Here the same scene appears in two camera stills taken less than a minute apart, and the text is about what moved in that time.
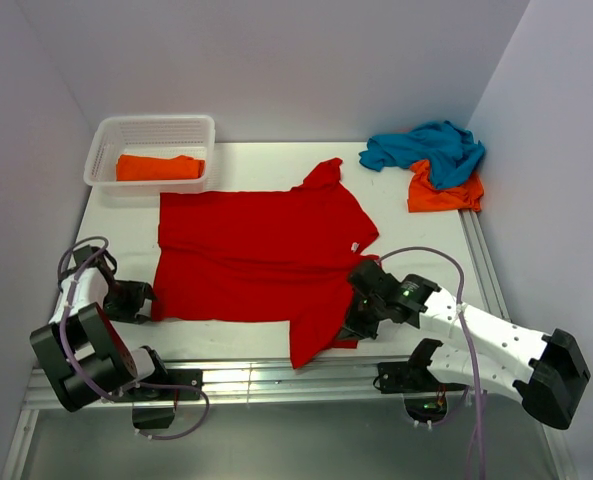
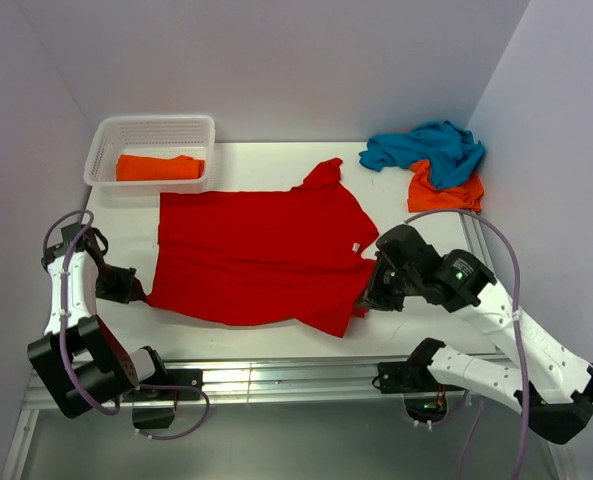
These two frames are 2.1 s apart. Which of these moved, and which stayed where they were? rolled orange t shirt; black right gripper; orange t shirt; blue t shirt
Moved: black right gripper
Stayed: orange t shirt; blue t shirt; rolled orange t shirt
